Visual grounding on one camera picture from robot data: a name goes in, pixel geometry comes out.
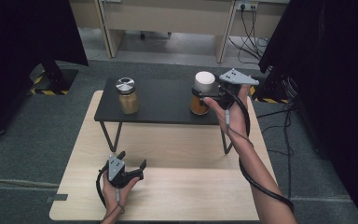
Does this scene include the thin grey cable with plug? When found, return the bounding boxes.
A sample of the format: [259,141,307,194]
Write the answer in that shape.
[224,108,255,147]
[105,188,126,219]

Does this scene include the black stand base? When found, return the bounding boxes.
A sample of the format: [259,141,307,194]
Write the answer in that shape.
[251,73,291,105]
[29,60,79,96]

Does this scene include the glass jar with silver lid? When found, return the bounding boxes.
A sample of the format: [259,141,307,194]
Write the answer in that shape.
[115,77,140,116]

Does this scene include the beige desk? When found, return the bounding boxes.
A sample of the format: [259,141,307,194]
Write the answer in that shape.
[69,0,291,64]

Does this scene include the wall power outlet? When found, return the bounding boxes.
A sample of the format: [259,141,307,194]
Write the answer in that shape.
[235,1,259,12]

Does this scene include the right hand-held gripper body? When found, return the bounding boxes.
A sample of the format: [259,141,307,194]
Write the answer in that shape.
[199,67,260,110]

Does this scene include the person's right hand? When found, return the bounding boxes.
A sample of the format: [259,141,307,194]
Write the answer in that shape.
[202,84,252,140]

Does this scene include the bundle of black cables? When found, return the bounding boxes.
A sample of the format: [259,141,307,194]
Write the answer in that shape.
[228,8,271,64]

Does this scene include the orange jar with white lid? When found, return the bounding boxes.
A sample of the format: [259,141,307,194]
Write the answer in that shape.
[189,71,216,117]

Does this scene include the person's left hand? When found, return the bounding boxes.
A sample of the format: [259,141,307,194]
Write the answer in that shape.
[102,176,141,217]

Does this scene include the black curtain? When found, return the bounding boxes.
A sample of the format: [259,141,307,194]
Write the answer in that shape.
[258,0,358,224]
[0,0,90,143]

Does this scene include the black shelf with metal legs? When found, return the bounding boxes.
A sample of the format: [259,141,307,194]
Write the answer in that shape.
[93,77,254,155]

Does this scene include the beige floor cable cover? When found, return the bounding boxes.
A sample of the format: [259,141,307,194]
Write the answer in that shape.
[0,178,61,189]

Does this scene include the black tape strip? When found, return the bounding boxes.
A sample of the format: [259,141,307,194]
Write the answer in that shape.
[46,193,69,203]

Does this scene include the thick black gripper cable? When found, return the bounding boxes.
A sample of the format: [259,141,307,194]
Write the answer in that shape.
[95,167,108,209]
[220,87,296,215]

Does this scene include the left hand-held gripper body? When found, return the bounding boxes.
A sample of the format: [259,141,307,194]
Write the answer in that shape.
[99,154,145,189]

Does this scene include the black floor cables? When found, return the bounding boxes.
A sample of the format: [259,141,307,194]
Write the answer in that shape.
[255,76,296,201]

